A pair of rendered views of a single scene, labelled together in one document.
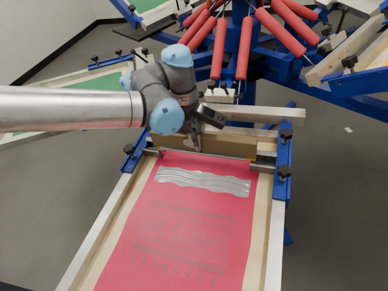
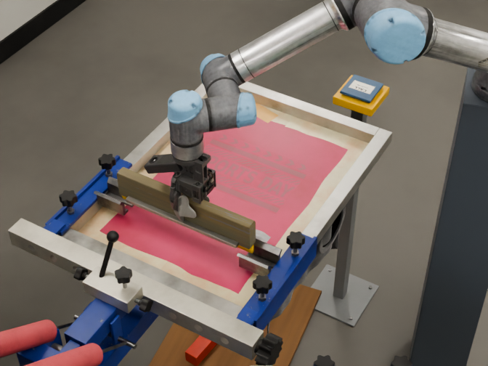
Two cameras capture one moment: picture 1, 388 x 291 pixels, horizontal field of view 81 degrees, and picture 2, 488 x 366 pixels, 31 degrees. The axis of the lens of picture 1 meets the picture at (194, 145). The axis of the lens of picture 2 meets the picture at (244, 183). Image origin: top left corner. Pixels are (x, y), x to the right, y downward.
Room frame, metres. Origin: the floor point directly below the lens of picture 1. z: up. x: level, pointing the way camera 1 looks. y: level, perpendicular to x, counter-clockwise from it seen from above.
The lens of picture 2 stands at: (2.08, 0.21, 2.59)
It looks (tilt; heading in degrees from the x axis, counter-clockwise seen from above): 43 degrees down; 184
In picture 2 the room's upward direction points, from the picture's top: straight up
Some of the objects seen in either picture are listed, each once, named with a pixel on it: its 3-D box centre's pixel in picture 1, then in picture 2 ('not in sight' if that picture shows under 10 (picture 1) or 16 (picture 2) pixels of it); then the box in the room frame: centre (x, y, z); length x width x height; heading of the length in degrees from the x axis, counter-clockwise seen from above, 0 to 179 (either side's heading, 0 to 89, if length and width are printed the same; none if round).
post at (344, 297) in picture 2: not in sight; (349, 203); (-0.10, 0.43, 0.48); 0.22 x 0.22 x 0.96; 63
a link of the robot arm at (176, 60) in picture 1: (178, 69); (186, 118); (0.55, -0.01, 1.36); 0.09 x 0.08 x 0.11; 106
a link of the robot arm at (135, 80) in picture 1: (146, 86); (228, 107); (0.51, 0.08, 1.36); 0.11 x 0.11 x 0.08; 16
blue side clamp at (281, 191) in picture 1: (282, 164); (91, 200); (0.44, -0.29, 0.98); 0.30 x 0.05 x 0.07; 153
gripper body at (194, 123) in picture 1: (187, 114); (192, 172); (0.56, 0.00, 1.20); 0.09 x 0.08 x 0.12; 63
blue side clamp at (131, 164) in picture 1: (144, 146); (278, 282); (0.69, 0.21, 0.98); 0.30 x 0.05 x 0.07; 153
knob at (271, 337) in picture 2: not in sight; (263, 348); (0.91, 0.18, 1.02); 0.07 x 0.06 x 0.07; 153
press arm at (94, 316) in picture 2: (223, 95); (99, 318); (0.85, -0.19, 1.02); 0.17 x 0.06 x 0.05; 153
